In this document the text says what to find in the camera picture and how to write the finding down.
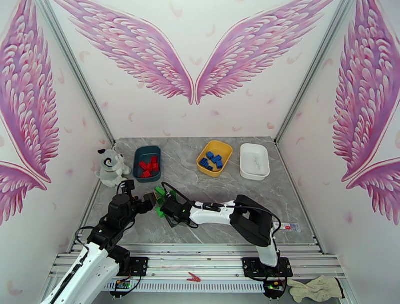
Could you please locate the small red lego brick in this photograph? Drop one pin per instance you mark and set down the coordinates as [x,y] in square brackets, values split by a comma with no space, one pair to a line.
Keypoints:
[149,167]
[142,164]
[154,160]

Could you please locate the long blue lego brick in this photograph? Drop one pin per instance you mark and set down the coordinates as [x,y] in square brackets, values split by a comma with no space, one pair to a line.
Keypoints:
[204,162]

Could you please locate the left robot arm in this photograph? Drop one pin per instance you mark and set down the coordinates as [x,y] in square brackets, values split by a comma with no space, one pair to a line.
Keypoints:
[84,275]

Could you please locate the green lego brick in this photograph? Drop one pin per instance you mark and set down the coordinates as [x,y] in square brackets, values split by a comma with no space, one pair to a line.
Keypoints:
[160,213]
[160,201]
[174,195]
[159,190]

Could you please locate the grey plush dog toy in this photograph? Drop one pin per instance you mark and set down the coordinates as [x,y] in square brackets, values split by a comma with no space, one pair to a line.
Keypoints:
[109,168]

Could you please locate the dark teal plastic container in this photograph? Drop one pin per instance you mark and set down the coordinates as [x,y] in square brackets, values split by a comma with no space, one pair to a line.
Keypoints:
[137,153]

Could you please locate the red spring clip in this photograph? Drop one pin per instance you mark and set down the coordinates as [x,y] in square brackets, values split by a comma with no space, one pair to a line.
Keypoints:
[193,277]

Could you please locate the yellow plastic container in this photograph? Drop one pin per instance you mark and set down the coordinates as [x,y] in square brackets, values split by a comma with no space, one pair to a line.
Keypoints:
[218,147]

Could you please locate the small circuit board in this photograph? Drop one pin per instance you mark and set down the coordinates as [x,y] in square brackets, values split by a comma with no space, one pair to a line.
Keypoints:
[122,285]
[274,286]

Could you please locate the white plastic container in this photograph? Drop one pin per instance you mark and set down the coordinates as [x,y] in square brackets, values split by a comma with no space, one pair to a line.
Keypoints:
[254,162]

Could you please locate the barcode label sticker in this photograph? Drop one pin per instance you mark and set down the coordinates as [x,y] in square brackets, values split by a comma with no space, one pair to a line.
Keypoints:
[290,227]

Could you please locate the beige work glove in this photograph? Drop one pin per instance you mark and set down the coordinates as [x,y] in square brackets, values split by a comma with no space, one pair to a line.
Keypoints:
[315,289]

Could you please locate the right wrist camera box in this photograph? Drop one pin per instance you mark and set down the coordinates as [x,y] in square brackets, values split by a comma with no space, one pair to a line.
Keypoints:
[168,207]

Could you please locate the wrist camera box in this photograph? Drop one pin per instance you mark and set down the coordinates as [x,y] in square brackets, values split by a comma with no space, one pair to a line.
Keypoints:
[128,185]
[168,207]

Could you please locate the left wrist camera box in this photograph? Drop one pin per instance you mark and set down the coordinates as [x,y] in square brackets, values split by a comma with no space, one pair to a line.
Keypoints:
[128,185]

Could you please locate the aluminium mounting rail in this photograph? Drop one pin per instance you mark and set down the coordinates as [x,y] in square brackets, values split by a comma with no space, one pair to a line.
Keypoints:
[193,259]

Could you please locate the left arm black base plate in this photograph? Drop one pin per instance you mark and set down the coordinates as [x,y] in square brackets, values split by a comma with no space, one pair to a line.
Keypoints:
[140,265]

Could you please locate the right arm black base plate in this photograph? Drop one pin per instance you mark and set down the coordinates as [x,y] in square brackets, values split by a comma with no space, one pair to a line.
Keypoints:
[250,265]

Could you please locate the aluminium frame post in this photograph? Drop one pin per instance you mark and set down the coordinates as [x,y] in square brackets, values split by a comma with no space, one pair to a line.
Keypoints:
[78,75]
[315,75]

